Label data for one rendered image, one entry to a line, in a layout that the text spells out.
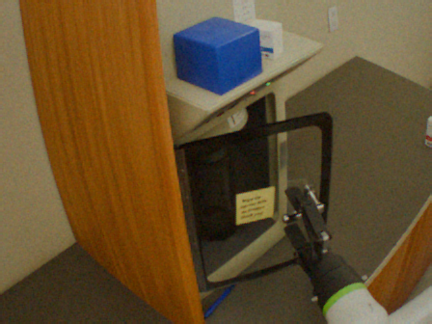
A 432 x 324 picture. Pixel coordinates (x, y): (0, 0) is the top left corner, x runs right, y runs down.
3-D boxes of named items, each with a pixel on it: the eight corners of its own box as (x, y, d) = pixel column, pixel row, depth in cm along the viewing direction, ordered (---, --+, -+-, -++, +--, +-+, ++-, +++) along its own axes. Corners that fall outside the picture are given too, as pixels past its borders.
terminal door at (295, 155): (198, 291, 121) (172, 146, 97) (321, 254, 127) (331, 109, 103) (199, 293, 121) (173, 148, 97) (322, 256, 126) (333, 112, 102)
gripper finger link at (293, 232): (309, 243, 108) (309, 246, 109) (296, 223, 114) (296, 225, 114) (295, 248, 108) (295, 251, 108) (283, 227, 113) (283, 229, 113)
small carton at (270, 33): (248, 55, 97) (245, 27, 93) (258, 44, 100) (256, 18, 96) (274, 60, 95) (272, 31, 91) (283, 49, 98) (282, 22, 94)
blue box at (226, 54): (176, 79, 91) (172, 34, 86) (219, 57, 97) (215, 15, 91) (221, 96, 85) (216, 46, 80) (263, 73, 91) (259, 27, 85)
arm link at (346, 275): (321, 297, 85) (315, 324, 90) (376, 272, 87) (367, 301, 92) (309, 275, 89) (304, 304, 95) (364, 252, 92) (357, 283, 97)
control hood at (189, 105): (162, 139, 96) (155, 88, 90) (283, 67, 113) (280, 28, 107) (211, 165, 89) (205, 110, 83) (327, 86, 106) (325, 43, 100)
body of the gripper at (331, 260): (347, 286, 96) (330, 258, 103) (353, 258, 91) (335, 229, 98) (313, 301, 95) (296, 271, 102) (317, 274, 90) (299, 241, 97)
